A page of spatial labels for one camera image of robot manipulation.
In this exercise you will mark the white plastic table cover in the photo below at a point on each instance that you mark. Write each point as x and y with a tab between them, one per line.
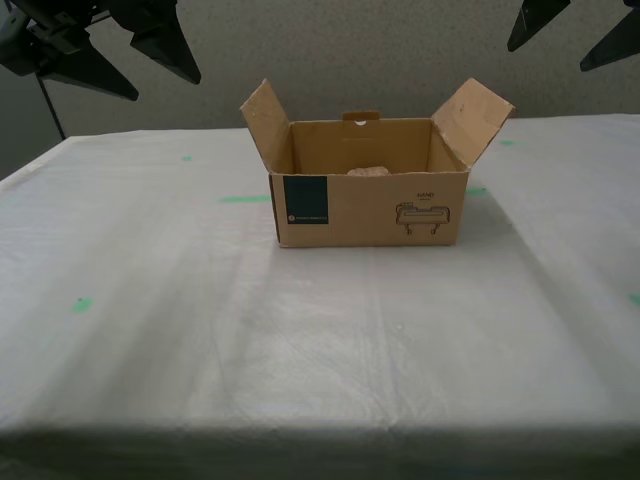
300	340

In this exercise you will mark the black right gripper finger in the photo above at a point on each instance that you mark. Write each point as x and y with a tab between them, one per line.
537	20
617	47

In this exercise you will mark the long green tape marker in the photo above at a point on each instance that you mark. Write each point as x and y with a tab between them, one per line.
245	199

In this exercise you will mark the grey office partition panel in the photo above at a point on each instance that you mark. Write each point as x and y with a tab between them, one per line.
350	50

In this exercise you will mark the brown cardboard box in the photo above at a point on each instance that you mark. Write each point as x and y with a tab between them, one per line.
370	215

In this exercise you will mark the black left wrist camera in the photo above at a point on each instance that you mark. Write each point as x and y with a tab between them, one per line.
17	50

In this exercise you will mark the speckled pinkish granite rock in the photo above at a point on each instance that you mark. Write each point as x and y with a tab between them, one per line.
369	171

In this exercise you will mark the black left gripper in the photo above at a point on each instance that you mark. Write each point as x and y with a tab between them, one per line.
65	20

